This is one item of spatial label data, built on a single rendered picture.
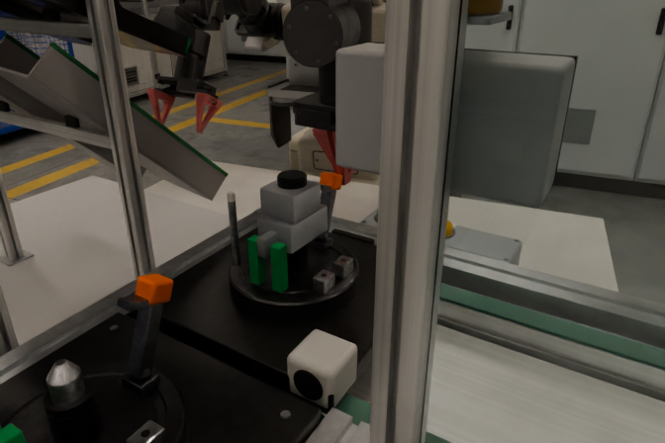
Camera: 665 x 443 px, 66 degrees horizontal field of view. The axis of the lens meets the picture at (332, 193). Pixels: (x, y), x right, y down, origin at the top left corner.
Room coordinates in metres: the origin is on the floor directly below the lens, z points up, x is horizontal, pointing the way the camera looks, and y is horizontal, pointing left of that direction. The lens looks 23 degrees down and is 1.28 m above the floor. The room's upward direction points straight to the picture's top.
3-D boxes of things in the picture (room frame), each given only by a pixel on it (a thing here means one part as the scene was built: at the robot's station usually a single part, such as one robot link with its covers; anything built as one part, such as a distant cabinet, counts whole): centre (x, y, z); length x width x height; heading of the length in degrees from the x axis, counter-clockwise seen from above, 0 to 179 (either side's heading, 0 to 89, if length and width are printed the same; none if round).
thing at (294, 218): (0.46, 0.05, 1.06); 0.08 x 0.04 x 0.07; 146
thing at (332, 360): (0.34, 0.01, 0.97); 0.05 x 0.05 x 0.04; 59
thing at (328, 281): (0.43, 0.01, 1.00); 0.02 x 0.01 x 0.02; 149
